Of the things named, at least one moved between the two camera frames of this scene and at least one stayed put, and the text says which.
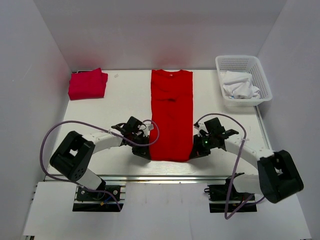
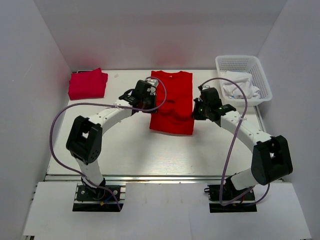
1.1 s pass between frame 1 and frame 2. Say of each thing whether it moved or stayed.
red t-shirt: moved
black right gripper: moved
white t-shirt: stayed
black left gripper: moved
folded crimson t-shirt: stayed
